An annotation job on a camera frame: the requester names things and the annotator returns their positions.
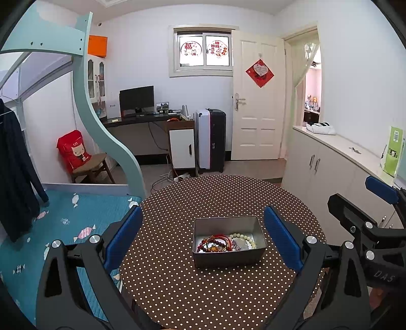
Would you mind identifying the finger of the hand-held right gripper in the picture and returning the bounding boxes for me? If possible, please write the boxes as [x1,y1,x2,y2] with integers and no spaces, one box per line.
[328,193,381,242]
[365,175,406,223]

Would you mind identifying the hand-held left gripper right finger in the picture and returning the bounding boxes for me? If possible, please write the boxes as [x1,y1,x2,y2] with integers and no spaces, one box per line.
[263,206,371,330]

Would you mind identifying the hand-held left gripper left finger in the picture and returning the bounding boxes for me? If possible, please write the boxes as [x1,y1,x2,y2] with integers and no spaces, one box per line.
[36,206,165,330]

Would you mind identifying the jade pendant with pink charms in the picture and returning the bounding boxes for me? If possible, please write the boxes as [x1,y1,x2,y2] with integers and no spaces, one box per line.
[230,239,252,252]

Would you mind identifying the grey metal tin box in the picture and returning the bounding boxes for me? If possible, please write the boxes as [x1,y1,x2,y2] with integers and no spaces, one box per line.
[192,215,267,270]

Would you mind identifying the green paper package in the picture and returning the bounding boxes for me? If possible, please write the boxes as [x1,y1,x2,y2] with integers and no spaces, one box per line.
[382,126,405,177]

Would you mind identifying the blue printed bed cover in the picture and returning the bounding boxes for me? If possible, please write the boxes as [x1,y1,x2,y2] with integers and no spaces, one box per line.
[0,190,143,324]

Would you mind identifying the white sideboard cabinet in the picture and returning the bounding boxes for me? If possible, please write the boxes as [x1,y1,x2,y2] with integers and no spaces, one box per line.
[282,125,406,229]

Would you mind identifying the wooden chair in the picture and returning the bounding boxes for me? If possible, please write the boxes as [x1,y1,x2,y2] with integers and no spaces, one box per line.
[72,153,116,185]

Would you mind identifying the brown polka dot tablecloth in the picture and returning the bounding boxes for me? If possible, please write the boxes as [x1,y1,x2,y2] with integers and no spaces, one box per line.
[119,175,327,330]

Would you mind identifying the red cartoon bag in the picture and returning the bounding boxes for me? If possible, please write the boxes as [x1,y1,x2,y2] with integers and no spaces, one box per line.
[56,130,92,173]

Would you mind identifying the wooden cabinet with white door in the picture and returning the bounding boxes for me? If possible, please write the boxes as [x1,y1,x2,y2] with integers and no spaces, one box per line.
[167,121,195,170]

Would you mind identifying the dark desk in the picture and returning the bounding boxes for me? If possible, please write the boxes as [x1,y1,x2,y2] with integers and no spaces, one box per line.
[103,112,195,159]

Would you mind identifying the white and black suitcase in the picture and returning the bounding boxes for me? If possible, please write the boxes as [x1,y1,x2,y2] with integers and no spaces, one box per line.
[195,108,227,174]

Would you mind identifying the dark hanging jacket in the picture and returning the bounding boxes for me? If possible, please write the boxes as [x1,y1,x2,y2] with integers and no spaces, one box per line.
[0,98,49,243]

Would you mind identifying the white box on desk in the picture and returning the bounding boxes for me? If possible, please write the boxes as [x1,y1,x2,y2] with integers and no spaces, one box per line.
[106,101,121,119]

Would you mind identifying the black computer monitor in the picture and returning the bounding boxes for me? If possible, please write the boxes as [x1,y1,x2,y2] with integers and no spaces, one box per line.
[119,86,155,117]

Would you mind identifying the white panel door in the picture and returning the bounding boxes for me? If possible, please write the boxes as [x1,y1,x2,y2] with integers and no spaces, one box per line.
[231,30,286,161]

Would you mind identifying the white lace curtain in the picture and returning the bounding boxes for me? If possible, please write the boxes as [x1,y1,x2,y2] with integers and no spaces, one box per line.
[293,41,319,127]

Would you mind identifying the white glass door cabinet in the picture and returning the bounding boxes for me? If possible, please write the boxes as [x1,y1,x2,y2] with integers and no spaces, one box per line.
[87,54,107,107]

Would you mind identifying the red diamond door decoration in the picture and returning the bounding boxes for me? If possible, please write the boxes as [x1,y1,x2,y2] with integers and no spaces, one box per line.
[245,59,275,88]

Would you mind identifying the white framed window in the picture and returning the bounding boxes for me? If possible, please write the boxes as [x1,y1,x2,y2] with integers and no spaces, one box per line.
[169,25,237,77]

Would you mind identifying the orange storage box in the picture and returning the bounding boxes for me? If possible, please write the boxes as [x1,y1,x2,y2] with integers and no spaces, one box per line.
[88,35,108,58]

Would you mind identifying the red round window sticker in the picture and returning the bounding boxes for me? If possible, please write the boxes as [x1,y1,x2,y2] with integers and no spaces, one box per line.
[208,41,228,58]
[181,41,204,58]

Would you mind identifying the pale green bead bracelet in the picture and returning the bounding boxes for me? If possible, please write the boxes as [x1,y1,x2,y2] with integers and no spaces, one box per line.
[229,233,257,250]

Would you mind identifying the dark red bead bracelet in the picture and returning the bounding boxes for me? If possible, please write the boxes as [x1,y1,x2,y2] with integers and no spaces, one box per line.
[196,239,229,253]

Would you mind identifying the black hanging cables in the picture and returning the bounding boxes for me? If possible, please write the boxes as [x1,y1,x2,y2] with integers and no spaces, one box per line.
[148,122,178,191]

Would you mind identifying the teal loft bed frame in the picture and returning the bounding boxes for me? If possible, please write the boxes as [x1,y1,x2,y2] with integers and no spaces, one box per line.
[0,3,148,199]

